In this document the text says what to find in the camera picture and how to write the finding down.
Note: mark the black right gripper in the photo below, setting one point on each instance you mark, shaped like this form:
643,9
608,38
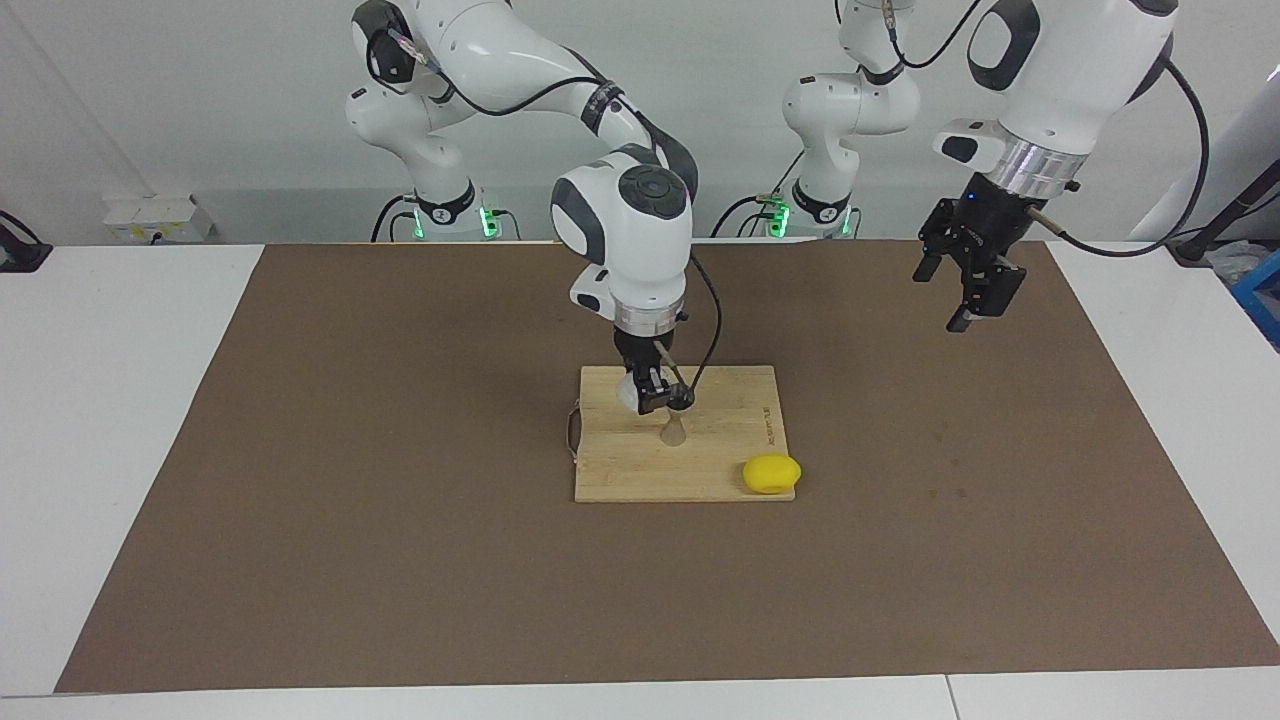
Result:
640,352

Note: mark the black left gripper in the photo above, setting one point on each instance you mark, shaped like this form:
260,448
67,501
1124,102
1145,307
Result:
1000,225

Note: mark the small clear glass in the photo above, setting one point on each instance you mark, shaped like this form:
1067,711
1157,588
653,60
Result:
627,395

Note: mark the steel double jigger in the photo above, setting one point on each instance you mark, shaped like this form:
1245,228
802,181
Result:
675,430

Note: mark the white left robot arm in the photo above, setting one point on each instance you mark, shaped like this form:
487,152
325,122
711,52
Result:
1080,70

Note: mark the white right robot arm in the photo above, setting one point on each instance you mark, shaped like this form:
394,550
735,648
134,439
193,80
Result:
630,240

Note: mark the wooden cutting board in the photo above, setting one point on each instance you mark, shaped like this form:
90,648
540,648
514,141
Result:
630,470

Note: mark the yellow lemon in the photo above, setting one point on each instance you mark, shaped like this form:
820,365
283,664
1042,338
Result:
771,475

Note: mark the black stand pole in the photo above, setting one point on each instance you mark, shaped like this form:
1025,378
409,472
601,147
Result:
1215,225

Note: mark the blue box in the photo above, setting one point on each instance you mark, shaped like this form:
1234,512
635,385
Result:
1265,295

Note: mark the brown table mat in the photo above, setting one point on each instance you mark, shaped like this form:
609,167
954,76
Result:
400,600

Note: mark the white power strip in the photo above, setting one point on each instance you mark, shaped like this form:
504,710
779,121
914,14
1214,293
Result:
150,215

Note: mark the black clamp block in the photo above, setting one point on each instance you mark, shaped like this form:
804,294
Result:
20,255

